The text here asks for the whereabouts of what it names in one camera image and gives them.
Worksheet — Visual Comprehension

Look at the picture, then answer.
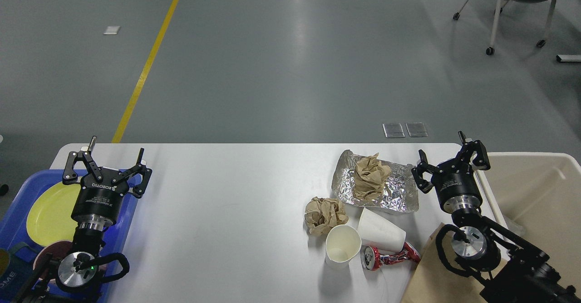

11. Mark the white floor marker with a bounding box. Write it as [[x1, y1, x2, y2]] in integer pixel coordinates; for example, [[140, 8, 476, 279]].
[[103, 25, 122, 35]]

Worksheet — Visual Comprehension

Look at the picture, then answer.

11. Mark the brown paper bag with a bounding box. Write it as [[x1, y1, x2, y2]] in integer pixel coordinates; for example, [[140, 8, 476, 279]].
[[401, 223, 486, 303]]

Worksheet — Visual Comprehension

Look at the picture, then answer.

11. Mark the white paper cup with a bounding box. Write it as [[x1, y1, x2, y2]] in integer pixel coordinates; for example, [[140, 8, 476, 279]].
[[325, 225, 362, 270], [357, 208, 406, 253]]

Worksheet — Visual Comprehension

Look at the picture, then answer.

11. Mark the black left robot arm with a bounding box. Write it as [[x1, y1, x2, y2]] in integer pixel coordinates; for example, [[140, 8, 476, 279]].
[[11, 137, 153, 303]]

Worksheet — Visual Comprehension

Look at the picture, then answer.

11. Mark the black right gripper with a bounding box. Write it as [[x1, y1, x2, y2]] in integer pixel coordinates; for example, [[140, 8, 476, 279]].
[[412, 131, 491, 213]]

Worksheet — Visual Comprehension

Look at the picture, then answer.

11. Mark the yellow plastic plate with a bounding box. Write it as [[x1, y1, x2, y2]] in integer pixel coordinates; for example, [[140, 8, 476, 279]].
[[26, 183, 80, 247]]

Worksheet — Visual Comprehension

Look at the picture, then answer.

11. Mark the right metal floor plate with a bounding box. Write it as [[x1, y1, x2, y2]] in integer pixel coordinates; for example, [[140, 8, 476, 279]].
[[405, 122, 429, 137]]

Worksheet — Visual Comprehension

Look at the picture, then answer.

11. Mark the tipped white paper cup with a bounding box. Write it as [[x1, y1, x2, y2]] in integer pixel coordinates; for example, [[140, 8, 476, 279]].
[[357, 208, 406, 253]]

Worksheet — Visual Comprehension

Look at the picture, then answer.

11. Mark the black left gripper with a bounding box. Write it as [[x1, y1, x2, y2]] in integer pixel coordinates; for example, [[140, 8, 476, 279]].
[[62, 136, 153, 229]]

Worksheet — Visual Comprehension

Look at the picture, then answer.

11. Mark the crumpled aluminium foil sheet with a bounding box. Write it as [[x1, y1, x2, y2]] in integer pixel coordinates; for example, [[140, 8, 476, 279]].
[[331, 150, 419, 214]]

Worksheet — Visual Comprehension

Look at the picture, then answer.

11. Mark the blue plastic tray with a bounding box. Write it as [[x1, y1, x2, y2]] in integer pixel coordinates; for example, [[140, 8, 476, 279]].
[[0, 169, 138, 301]]

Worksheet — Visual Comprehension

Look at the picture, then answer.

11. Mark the pink mug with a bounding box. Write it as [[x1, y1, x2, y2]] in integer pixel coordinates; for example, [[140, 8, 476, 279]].
[[33, 240, 109, 290]]

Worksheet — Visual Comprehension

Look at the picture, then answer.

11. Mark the crumpled brown paper on foil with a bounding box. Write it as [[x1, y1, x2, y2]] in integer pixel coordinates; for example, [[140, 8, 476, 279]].
[[353, 153, 392, 202]]

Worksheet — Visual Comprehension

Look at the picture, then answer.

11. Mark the beige plastic bin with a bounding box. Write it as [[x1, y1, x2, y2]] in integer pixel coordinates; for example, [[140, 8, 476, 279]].
[[483, 152, 581, 290]]

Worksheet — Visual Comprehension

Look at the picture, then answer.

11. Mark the metal floor plate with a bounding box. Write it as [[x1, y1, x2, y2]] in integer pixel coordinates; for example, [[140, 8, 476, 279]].
[[382, 123, 405, 138], [405, 122, 429, 137]]

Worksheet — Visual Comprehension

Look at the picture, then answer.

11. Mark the dark teal mug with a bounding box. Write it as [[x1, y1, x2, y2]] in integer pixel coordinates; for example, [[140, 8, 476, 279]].
[[0, 242, 38, 302]]

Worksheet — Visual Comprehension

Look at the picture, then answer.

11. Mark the left metal floor plate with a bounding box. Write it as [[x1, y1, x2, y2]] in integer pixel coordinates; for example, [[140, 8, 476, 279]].
[[382, 123, 405, 138]]

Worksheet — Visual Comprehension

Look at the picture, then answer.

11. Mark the white bar on floor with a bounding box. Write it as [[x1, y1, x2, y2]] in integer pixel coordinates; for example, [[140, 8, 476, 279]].
[[556, 54, 581, 63]]

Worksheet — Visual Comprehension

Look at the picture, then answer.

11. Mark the crushed red soda can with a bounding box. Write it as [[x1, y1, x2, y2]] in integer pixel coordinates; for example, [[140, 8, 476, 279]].
[[360, 241, 421, 271]]

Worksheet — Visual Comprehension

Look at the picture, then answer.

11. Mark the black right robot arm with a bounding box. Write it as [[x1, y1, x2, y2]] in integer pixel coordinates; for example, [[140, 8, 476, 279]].
[[411, 131, 580, 303]]

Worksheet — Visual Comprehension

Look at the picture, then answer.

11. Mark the crumpled brown paper ball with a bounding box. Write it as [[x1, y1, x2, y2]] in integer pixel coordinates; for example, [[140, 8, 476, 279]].
[[304, 197, 349, 236]]

